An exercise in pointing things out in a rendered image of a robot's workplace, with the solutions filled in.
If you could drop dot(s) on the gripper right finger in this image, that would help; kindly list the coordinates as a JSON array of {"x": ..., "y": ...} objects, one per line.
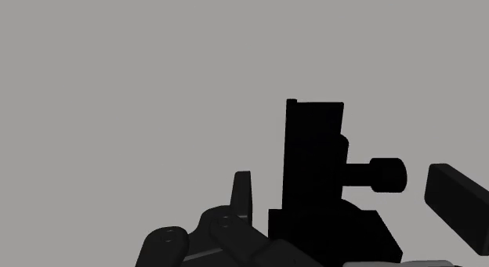
[{"x": 458, "y": 201}]

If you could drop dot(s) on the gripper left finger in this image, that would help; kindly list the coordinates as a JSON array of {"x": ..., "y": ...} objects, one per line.
[{"x": 225, "y": 228}]

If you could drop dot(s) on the black machine with side knob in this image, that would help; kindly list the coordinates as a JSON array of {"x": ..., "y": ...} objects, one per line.
[{"x": 313, "y": 174}]

